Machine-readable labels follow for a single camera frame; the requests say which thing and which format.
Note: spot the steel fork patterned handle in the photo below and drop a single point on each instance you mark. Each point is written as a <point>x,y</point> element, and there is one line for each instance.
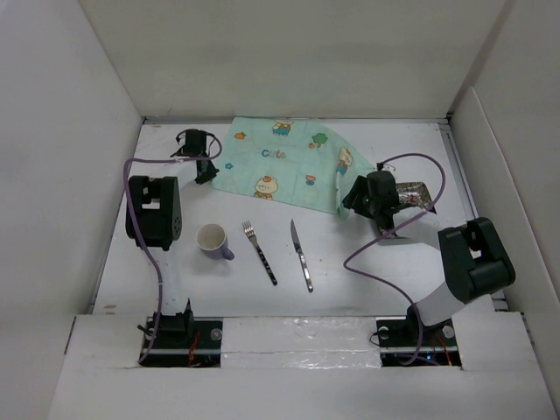
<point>251,235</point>

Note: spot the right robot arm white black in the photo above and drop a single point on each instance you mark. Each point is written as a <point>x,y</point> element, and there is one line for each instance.
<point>474,260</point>

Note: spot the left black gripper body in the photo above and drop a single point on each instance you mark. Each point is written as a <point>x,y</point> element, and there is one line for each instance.
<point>204,155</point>

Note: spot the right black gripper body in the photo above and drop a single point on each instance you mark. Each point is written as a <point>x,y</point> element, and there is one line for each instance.
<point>363,204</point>

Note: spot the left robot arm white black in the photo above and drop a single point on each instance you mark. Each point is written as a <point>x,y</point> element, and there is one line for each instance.
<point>153,211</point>

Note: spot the steel knife patterned handle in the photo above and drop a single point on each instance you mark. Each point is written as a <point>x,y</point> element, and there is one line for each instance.
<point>301,256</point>

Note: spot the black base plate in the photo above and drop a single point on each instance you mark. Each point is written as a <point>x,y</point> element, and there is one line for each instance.
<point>396,338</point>
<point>180,345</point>

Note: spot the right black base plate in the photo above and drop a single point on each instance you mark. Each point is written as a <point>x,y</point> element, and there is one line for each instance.
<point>396,338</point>

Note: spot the purple mug white inside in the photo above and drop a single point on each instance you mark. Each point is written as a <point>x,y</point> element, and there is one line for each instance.
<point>212,240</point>

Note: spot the black floral square plate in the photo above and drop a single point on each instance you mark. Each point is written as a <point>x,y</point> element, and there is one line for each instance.
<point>413,194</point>

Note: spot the green cartoon print cloth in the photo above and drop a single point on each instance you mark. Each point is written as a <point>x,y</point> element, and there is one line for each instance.
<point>297,162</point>

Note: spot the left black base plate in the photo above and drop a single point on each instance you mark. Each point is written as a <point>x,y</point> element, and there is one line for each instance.
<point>180,345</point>

